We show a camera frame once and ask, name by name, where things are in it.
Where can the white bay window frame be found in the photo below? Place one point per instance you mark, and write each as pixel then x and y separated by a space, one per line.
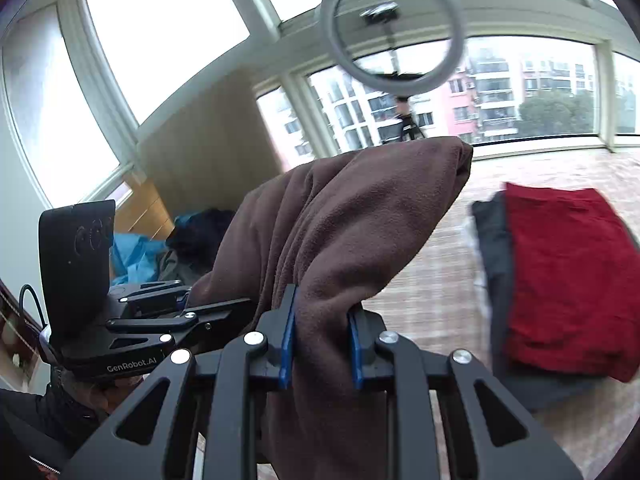
pixel 295 85

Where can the person's left forearm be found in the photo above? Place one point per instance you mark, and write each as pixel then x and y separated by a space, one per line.
pixel 40 420

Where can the wooden cabinet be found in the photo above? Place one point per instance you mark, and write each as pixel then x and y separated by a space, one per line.
pixel 210 145

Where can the red garment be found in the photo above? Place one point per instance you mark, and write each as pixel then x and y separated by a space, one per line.
pixel 565 280

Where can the dark grey garment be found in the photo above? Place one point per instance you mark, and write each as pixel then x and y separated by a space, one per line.
pixel 500 270

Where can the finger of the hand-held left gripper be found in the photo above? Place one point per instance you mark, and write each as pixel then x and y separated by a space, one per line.
pixel 200 317
pixel 155 292

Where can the black tripod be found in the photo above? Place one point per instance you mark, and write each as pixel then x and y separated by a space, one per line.
pixel 407 127

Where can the black phone clamp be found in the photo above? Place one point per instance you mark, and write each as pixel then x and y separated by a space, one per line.
pixel 380 12

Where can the blue garment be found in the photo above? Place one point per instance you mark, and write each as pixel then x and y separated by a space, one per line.
pixel 135 260

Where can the navy garment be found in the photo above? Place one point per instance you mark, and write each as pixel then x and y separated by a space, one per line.
pixel 200 240

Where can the brown garment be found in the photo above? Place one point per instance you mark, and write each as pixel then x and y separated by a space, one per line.
pixel 340 220

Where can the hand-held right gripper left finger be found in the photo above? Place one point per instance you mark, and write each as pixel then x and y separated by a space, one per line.
pixel 287 340

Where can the pink plaid mat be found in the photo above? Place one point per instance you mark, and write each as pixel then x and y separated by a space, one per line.
pixel 440 280

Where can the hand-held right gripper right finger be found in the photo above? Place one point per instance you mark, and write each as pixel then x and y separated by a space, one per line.
pixel 356 355

